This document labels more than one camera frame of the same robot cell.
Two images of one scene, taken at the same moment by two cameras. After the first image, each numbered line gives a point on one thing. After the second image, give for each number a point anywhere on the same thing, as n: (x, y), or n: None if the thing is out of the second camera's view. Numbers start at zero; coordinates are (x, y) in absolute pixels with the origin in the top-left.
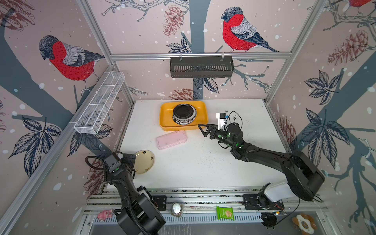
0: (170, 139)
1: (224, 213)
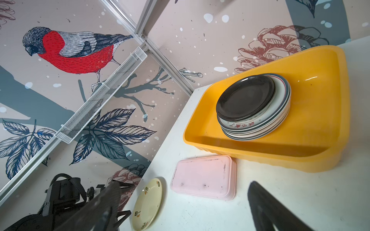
0: (213, 176)
1: None
